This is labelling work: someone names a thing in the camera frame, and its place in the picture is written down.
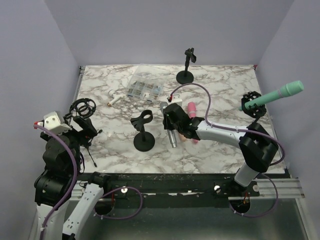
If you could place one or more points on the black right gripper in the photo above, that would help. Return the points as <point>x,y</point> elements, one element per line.
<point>167,124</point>

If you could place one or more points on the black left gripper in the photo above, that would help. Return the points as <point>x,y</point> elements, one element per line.
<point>88,127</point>

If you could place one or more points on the silver condenser microphone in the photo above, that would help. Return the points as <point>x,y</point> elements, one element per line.
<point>171,137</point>

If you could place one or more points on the pink microphone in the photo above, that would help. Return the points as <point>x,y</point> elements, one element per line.
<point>191,108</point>

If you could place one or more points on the beige microphone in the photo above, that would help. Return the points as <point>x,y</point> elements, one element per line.
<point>182,137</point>

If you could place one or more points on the black desk mic stand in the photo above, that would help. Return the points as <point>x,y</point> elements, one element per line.
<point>185,76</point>
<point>144,141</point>

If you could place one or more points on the teal microphone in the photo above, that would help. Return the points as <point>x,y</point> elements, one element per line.
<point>287,90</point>

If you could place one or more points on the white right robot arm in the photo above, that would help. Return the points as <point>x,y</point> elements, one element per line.
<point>256,145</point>

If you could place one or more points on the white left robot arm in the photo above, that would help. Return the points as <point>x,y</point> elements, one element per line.
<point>53,188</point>

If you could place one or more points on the small white cylinder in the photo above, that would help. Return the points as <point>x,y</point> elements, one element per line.
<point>114,97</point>

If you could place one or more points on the clear plastic parts box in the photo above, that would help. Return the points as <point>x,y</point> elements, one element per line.
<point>147,83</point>

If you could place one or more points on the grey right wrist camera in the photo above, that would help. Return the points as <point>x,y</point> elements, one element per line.
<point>176,98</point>

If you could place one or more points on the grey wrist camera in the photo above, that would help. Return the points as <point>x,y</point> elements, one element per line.
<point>176,98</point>
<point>55,123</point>

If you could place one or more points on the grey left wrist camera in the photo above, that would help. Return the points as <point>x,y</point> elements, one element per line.
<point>55,123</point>

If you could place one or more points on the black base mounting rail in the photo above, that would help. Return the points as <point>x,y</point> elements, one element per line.
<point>174,190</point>

